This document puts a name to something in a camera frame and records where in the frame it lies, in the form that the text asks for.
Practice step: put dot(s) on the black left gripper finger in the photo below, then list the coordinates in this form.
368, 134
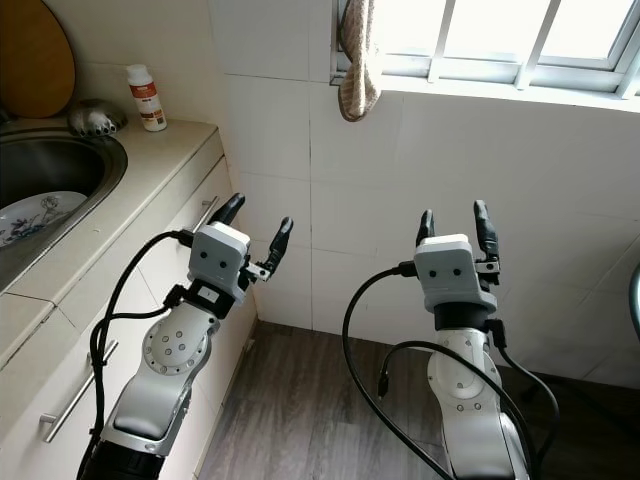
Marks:
281, 243
227, 210

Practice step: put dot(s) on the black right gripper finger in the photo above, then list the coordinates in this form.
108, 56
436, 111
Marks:
484, 220
426, 230

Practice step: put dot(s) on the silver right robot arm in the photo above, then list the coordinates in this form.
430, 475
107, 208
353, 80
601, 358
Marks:
460, 385

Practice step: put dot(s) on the white kitchen counter cabinet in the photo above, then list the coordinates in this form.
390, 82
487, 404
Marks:
20, 455

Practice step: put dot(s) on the white plate blue pattern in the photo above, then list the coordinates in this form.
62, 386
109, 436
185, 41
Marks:
40, 218

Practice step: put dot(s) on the stainless steel double sink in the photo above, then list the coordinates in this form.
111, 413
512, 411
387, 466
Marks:
50, 165

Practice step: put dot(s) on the beige hanging towel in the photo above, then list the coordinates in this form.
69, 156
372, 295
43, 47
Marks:
360, 70

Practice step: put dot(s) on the round wooden cutting board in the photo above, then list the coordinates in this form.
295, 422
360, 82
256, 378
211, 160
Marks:
35, 60

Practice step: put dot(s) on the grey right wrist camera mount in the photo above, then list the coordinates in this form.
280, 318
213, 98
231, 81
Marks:
452, 270

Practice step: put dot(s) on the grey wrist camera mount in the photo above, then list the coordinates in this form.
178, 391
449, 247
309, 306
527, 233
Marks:
218, 258
452, 270

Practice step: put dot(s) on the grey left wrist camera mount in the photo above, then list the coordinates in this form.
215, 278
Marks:
218, 258

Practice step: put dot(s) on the aluminium frame window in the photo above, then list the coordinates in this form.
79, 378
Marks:
480, 75

